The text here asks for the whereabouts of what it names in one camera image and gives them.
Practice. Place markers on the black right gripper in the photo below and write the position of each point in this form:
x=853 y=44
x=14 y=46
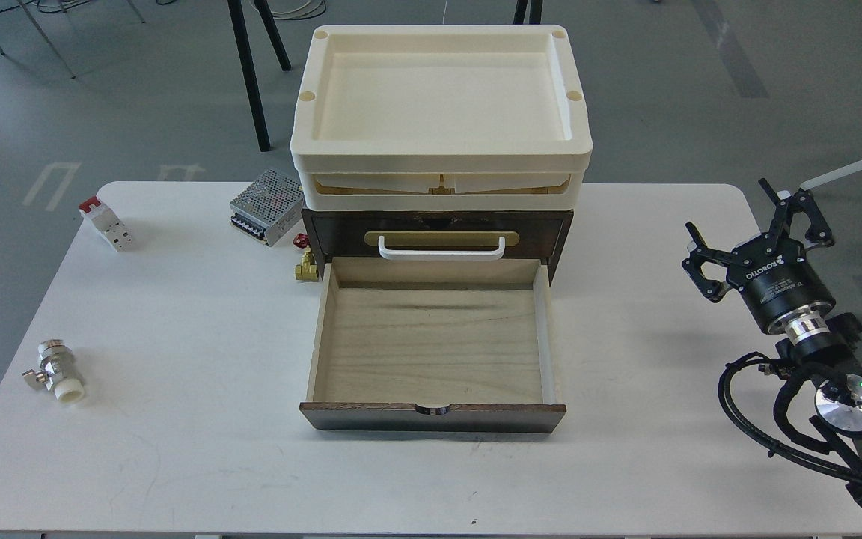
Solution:
x=770 y=272

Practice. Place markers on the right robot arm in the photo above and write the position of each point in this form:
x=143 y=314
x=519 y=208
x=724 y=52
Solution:
x=819 y=405

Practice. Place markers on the white furniture leg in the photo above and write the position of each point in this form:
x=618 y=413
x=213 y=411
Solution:
x=836 y=174

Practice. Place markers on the open wooden drawer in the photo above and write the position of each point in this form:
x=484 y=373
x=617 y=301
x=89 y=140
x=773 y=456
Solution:
x=422 y=346

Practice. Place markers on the cream plastic stacked tray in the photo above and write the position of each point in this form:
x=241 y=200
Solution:
x=441 y=118

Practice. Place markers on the silver mesh power supply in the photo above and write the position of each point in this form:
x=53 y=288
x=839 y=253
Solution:
x=269 y=207

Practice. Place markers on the black table leg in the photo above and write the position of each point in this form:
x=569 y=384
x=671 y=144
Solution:
x=238 y=23

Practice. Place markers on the white red circuit breaker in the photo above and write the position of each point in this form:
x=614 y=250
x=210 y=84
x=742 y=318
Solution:
x=106 y=222

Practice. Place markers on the silver metal valve fitting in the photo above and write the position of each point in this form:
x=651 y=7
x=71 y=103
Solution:
x=57 y=372

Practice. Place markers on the white drawer handle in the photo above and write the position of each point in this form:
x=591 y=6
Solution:
x=441 y=255

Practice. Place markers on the brass valve red handle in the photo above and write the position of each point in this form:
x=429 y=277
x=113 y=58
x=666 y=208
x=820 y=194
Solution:
x=307 y=269

